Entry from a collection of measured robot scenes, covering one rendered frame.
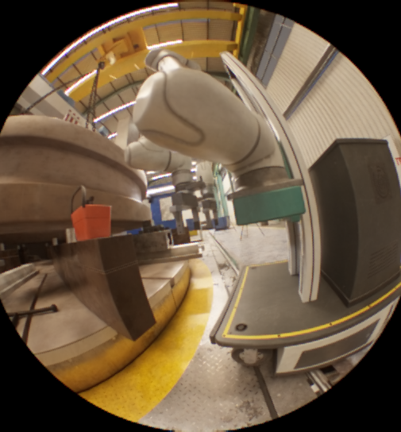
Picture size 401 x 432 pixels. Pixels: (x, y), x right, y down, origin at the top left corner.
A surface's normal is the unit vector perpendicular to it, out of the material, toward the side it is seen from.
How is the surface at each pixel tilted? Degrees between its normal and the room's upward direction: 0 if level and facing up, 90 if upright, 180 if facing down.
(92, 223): 97
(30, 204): 90
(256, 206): 90
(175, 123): 156
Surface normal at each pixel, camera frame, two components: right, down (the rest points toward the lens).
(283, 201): -0.42, 0.01
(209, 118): 0.38, 0.71
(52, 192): 0.90, -0.18
